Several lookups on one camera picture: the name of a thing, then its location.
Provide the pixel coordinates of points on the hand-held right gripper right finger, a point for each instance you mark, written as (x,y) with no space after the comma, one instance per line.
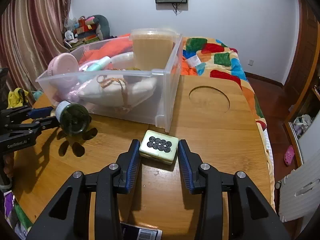
(186,167)

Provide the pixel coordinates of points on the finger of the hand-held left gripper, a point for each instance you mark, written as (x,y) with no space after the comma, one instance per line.
(45,125)
(41,112)

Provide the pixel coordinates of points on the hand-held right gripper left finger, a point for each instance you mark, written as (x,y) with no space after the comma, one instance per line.
(133,166)

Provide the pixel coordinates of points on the cream mahjong tile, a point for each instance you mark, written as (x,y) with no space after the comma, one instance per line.
(157,150)

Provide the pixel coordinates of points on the dark green glass bottle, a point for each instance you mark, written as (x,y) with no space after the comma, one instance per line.
(75,120)

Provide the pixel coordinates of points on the clear plastic storage box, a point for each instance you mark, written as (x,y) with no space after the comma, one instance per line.
(165,100)

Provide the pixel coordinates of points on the teal and white tube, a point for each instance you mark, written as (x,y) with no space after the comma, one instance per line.
(96,66)

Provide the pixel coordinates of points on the beige round plastic tub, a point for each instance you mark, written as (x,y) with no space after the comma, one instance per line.
(152,50)

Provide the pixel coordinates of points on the person's left hand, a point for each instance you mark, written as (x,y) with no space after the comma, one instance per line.
(8,167)

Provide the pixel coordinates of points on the yellow cloth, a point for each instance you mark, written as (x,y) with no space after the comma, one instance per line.
(16,98)

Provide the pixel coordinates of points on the wooden desk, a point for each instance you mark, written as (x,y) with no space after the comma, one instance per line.
(212,135)

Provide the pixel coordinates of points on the dark blue barcode packet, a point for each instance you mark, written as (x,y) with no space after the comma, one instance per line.
(140,231)

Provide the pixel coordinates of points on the purple green printed cloth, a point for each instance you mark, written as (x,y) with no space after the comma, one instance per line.
(15,215)

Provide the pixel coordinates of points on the pink striped curtain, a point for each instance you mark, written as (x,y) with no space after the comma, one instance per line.
(32,30)

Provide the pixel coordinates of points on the green patterned box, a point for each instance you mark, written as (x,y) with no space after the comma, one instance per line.
(85,41)

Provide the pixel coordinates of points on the pink clog shoe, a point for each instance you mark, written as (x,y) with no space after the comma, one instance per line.
(288,156)

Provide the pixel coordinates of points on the colourful patchwork blanket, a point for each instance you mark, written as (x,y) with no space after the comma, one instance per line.
(220,57)

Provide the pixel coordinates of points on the white slotted panel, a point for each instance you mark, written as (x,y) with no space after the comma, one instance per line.
(300,190)

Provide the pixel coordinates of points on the pile of shoes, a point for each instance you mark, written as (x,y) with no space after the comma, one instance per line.
(301,125)

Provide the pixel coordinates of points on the white wall socket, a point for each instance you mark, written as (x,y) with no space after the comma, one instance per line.
(250,62)

